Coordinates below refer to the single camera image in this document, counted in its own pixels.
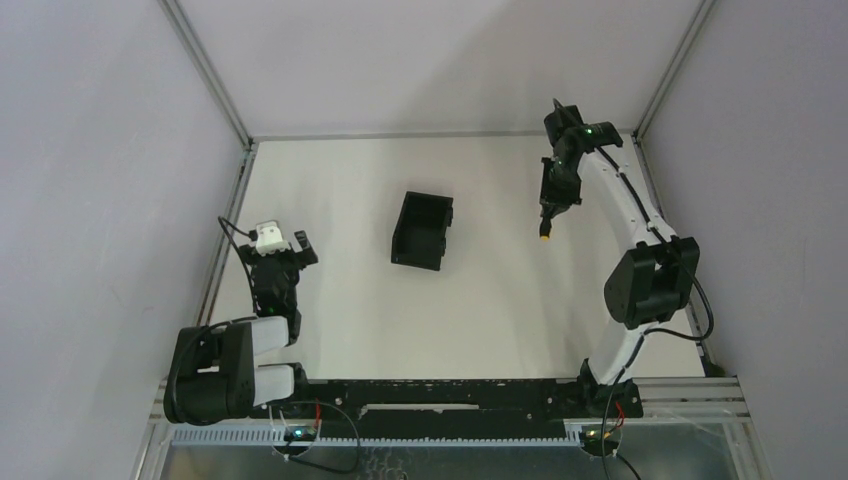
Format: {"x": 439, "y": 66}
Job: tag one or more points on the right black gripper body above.
{"x": 558, "y": 183}

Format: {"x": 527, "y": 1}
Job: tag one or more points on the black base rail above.
{"x": 480, "y": 409}

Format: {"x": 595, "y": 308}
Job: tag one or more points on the aluminium frame front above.
{"x": 690, "y": 401}

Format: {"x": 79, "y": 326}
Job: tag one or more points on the black plastic bin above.
{"x": 419, "y": 237}

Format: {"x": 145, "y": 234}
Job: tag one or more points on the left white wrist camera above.
{"x": 267, "y": 238}

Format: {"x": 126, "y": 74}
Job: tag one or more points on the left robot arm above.
{"x": 214, "y": 374}

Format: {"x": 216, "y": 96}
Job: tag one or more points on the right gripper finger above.
{"x": 548, "y": 210}
{"x": 561, "y": 206}

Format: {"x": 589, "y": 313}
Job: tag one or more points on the yellow black screwdriver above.
{"x": 545, "y": 227}

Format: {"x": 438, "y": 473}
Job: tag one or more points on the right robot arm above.
{"x": 652, "y": 280}

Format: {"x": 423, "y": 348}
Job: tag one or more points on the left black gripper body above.
{"x": 281, "y": 259}

